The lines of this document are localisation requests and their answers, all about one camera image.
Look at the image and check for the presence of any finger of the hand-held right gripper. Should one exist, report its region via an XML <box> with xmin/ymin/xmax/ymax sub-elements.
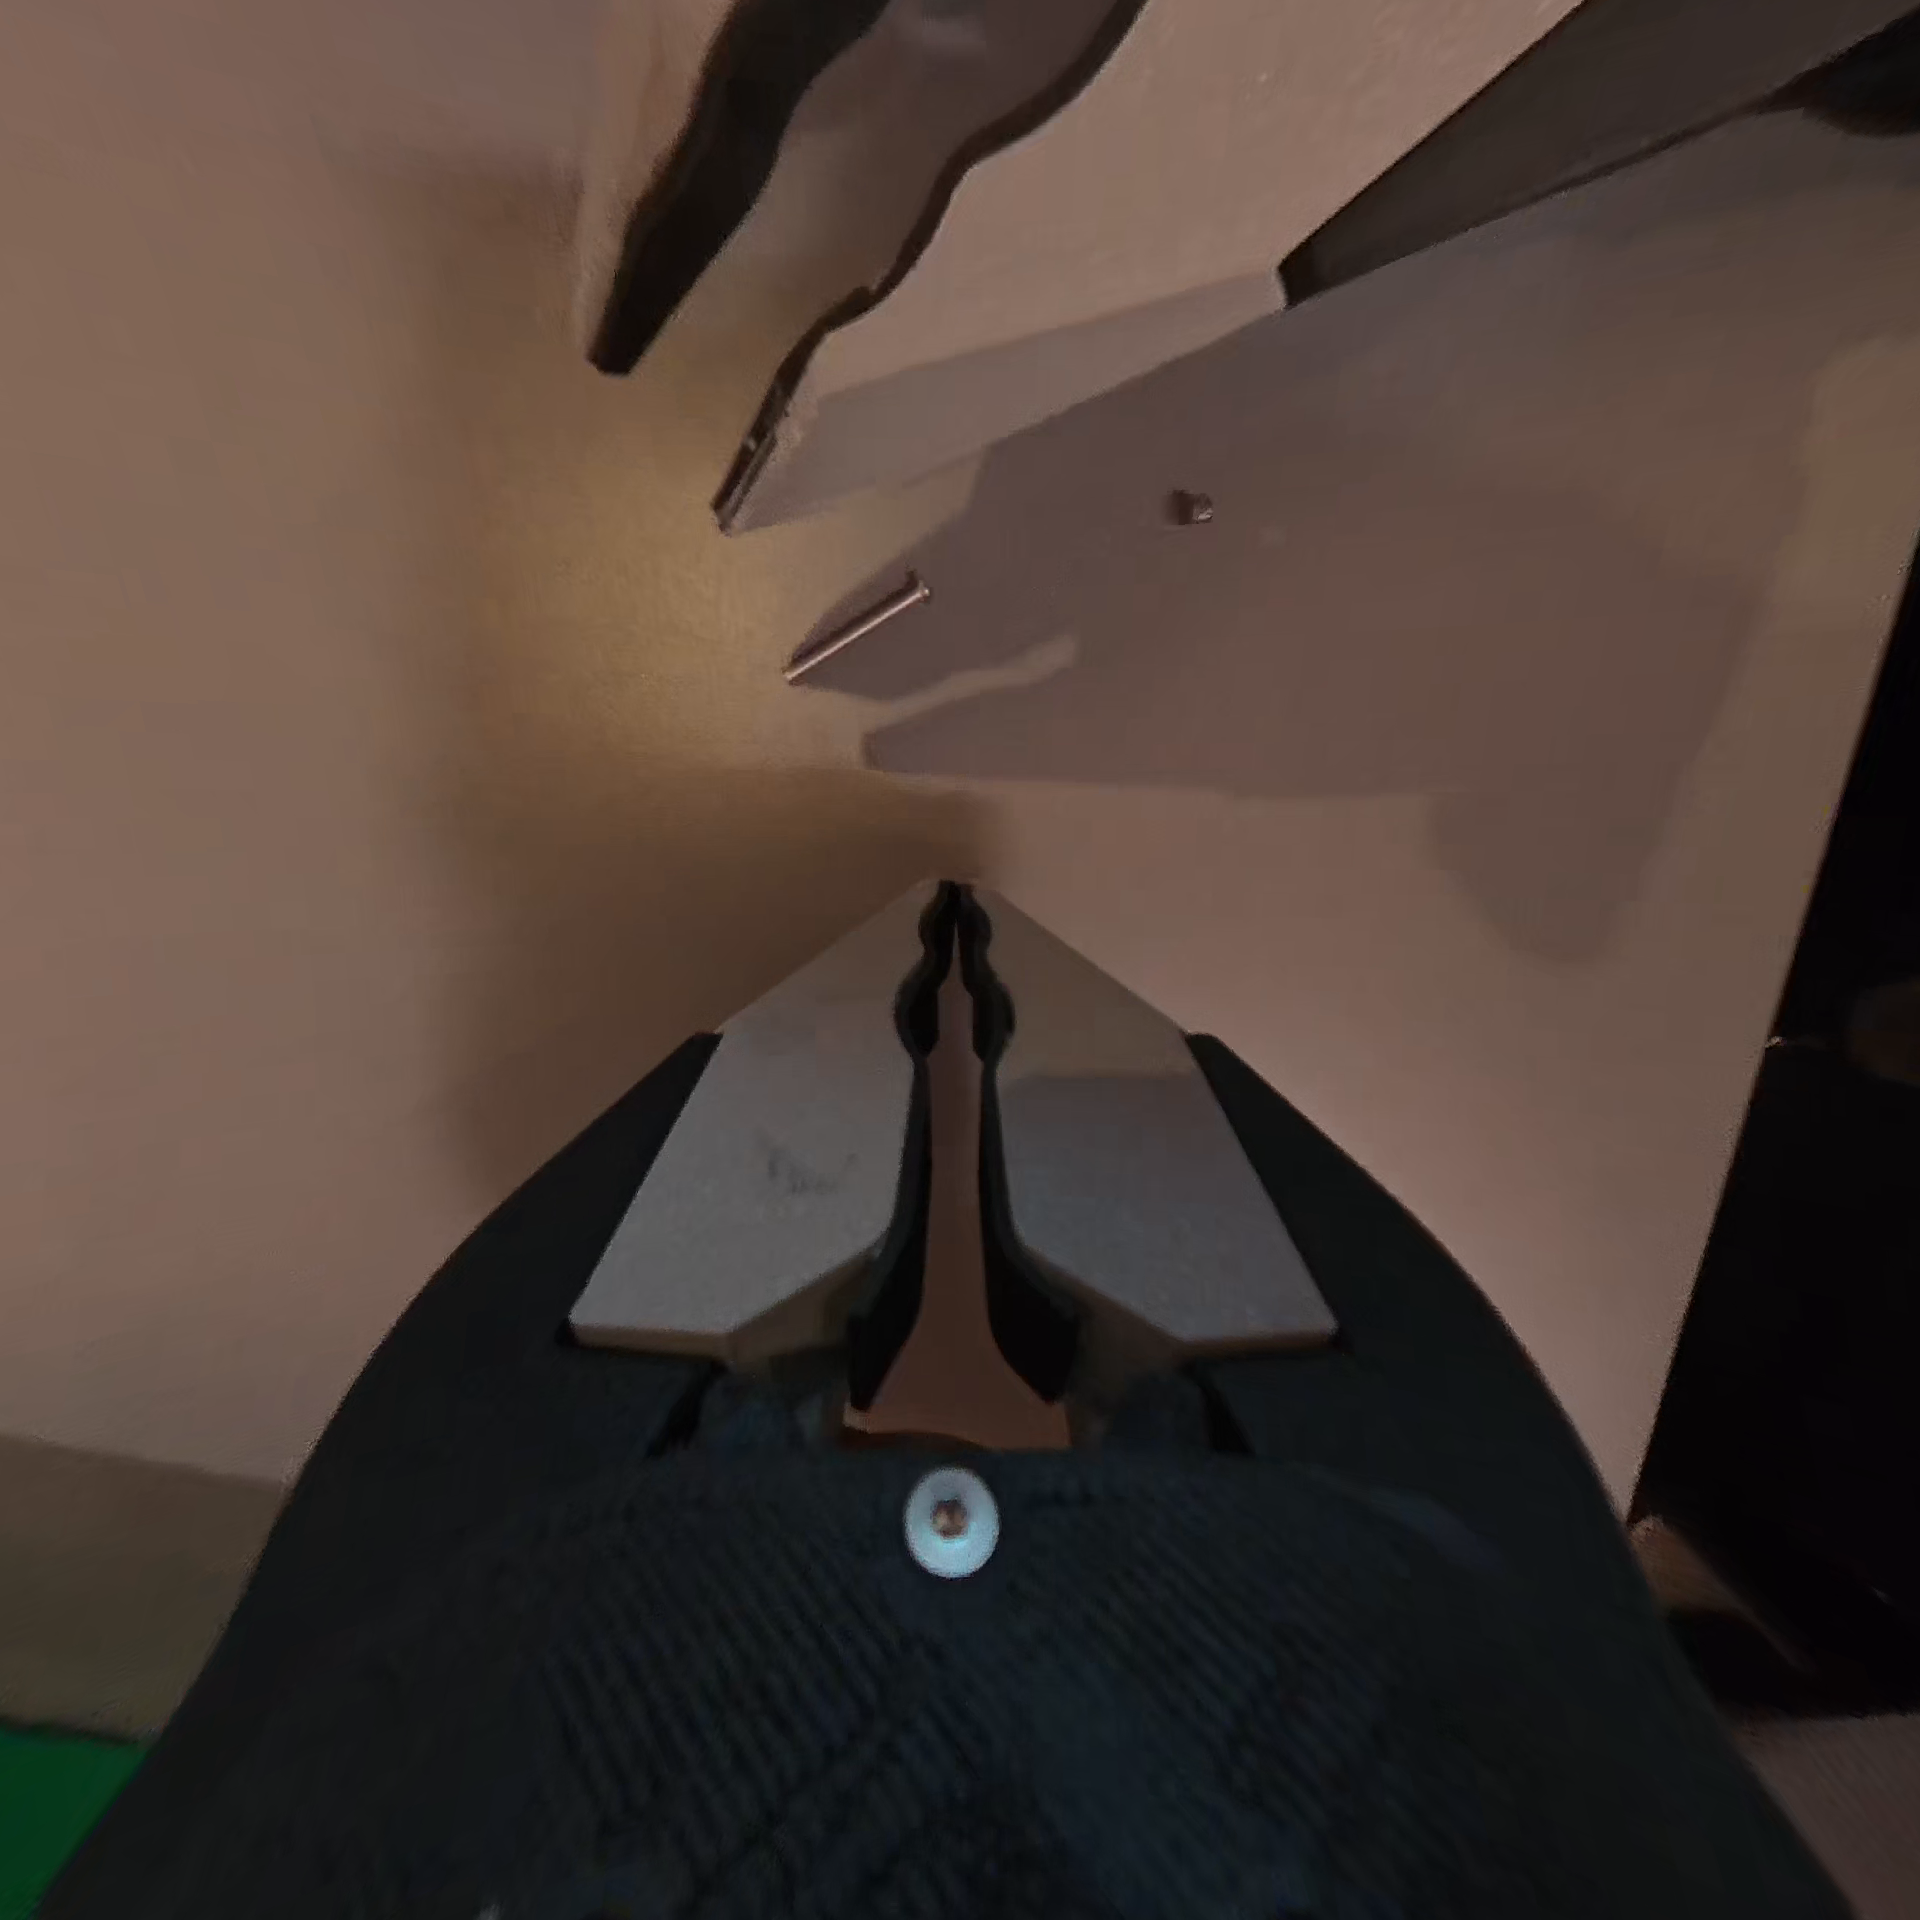
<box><xmin>589</xmin><ymin>0</ymin><xmax>916</xmax><ymax>377</ymax></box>
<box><xmin>717</xmin><ymin>0</ymin><xmax>1594</xmax><ymax>535</ymax></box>

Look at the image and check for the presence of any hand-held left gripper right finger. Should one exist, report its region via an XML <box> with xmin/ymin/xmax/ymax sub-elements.
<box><xmin>954</xmin><ymin>882</ymin><xmax>1342</xmax><ymax>1403</ymax></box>

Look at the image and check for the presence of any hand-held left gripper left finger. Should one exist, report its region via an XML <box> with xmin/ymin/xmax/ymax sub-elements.
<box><xmin>566</xmin><ymin>880</ymin><xmax>962</xmax><ymax>1411</ymax></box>

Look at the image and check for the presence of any small metal screw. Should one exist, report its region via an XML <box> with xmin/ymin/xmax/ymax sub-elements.
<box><xmin>783</xmin><ymin>575</ymin><xmax>933</xmax><ymax>688</ymax></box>

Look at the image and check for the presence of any grey desk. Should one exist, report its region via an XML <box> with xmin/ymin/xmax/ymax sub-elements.
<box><xmin>0</xmin><ymin>0</ymin><xmax>1920</xmax><ymax>1742</ymax></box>

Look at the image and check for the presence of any green plastic bin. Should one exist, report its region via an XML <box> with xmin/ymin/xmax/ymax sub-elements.
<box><xmin>0</xmin><ymin>1713</ymin><xmax>153</xmax><ymax>1920</ymax></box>

